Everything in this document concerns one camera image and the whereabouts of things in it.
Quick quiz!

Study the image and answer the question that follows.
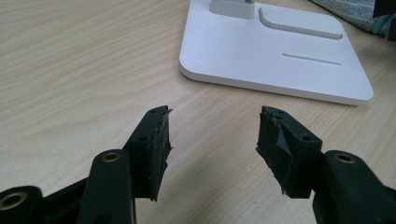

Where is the light blue cloth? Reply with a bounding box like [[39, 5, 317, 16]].
[[309, 0, 396, 39]]

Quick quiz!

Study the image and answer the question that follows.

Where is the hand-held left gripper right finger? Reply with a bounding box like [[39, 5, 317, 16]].
[[256, 105, 324, 200]]

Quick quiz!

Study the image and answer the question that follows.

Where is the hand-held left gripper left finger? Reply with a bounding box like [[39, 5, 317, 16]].
[[122, 105, 174, 203]]

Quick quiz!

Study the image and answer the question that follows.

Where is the white desk lamp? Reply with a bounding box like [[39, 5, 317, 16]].
[[178, 0, 375, 106]]

